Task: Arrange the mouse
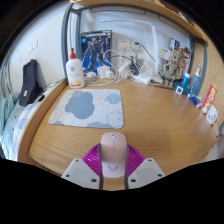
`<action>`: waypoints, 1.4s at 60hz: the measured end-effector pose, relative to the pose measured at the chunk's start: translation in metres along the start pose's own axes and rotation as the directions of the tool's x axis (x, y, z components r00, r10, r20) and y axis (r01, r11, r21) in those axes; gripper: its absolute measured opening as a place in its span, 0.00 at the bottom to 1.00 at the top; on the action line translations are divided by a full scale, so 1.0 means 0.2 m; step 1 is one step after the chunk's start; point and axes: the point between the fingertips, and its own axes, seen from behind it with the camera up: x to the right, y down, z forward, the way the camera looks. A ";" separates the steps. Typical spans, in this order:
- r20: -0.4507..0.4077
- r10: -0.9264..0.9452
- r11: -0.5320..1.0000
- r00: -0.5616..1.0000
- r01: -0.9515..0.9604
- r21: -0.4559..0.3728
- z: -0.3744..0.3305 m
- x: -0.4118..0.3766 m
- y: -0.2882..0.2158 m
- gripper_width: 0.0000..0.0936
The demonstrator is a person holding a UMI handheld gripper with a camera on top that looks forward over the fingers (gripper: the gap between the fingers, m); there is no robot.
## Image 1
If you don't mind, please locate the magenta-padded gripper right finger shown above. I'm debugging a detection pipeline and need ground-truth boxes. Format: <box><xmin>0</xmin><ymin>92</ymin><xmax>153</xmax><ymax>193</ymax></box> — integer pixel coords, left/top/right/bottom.
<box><xmin>124</xmin><ymin>143</ymin><xmax>166</xmax><ymax>190</ymax></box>

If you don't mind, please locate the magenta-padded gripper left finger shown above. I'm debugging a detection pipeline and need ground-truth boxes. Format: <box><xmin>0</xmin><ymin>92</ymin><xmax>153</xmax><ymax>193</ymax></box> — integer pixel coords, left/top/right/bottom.
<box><xmin>61</xmin><ymin>143</ymin><xmax>104</xmax><ymax>190</ymax></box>

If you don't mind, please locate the pink computer mouse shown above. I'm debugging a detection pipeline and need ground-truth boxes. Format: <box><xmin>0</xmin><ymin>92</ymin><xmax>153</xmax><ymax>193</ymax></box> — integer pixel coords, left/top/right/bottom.
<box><xmin>99</xmin><ymin>131</ymin><xmax>129</xmax><ymax>179</ymax></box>

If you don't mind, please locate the grey blue patterned mouse pad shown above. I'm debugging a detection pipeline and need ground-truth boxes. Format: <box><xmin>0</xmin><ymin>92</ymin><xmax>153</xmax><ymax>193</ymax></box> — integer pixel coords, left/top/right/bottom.
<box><xmin>48</xmin><ymin>88</ymin><xmax>125</xmax><ymax>130</ymax></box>

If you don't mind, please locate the plaid bedding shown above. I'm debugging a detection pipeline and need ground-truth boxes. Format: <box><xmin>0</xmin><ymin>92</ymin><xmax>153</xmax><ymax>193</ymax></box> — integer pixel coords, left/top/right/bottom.
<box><xmin>1</xmin><ymin>101</ymin><xmax>38</xmax><ymax>161</ymax></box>

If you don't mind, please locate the white power strip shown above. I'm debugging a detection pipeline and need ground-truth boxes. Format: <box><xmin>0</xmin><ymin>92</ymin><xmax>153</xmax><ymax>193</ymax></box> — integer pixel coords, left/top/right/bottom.
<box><xmin>133</xmin><ymin>73</ymin><xmax>152</xmax><ymax>85</ymax></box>

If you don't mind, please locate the red yellow snack bag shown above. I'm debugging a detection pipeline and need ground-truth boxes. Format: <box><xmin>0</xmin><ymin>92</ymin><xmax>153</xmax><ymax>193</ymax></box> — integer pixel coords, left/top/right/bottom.
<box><xmin>200</xmin><ymin>83</ymin><xmax>218</xmax><ymax>115</ymax></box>

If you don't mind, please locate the teal blanket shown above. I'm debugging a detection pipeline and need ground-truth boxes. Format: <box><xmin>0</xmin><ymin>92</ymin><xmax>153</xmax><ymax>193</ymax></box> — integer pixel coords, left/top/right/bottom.
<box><xmin>0</xmin><ymin>92</ymin><xmax>21</xmax><ymax>134</ymax></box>

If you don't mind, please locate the white red-capped pump bottle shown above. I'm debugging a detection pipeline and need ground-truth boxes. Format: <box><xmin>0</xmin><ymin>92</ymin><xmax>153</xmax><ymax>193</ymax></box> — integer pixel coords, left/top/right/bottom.
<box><xmin>65</xmin><ymin>47</ymin><xmax>86</xmax><ymax>89</ymax></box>

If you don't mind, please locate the blue tube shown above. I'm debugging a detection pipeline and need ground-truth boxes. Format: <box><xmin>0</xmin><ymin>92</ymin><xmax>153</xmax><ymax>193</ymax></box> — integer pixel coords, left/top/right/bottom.
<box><xmin>189</xmin><ymin>64</ymin><xmax>203</xmax><ymax>98</ymax></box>

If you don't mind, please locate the white multi-port charger block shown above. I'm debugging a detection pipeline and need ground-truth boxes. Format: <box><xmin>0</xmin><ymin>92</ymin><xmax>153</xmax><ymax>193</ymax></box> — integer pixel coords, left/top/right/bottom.
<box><xmin>96</xmin><ymin>65</ymin><xmax>112</xmax><ymax>80</ymax></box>

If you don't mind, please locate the black bag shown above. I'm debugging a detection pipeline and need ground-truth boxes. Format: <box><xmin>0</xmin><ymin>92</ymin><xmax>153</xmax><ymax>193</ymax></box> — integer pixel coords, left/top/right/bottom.
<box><xmin>18</xmin><ymin>59</ymin><xmax>44</xmax><ymax>108</ymax></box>

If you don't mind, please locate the white plug adapter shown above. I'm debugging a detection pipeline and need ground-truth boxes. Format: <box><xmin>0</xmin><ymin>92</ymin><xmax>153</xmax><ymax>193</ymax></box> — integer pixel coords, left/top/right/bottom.
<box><xmin>118</xmin><ymin>59</ymin><xmax>133</xmax><ymax>78</ymax></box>

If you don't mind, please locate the robot model kit box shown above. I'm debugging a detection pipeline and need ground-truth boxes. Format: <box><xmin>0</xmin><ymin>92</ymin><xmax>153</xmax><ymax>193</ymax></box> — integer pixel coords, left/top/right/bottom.
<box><xmin>80</xmin><ymin>29</ymin><xmax>113</xmax><ymax>74</ymax></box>

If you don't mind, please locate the white charging cable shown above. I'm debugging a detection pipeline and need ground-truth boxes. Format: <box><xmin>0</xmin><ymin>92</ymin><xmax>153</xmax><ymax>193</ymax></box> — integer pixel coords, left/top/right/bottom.
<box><xmin>84</xmin><ymin>49</ymin><xmax>135</xmax><ymax>88</ymax></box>

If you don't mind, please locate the black cable with green plug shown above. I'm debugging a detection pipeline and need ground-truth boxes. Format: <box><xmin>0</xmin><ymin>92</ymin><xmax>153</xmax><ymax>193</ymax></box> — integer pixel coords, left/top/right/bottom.
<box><xmin>134</xmin><ymin>41</ymin><xmax>156</xmax><ymax>63</ymax></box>

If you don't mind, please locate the white wall socket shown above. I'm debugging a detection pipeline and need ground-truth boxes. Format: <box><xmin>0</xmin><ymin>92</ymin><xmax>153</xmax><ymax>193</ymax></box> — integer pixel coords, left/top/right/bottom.
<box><xmin>116</xmin><ymin>38</ymin><xmax>132</xmax><ymax>53</ymax></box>

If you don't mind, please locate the grey metal frame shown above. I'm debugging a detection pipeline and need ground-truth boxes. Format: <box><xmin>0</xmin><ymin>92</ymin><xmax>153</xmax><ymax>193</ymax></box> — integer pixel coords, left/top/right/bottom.
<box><xmin>60</xmin><ymin>2</ymin><xmax>208</xmax><ymax>88</ymax></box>

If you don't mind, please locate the white wall switch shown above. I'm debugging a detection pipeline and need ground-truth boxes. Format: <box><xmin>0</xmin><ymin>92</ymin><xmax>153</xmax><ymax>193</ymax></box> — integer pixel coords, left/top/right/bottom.
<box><xmin>28</xmin><ymin>40</ymin><xmax>39</xmax><ymax>54</ymax></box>

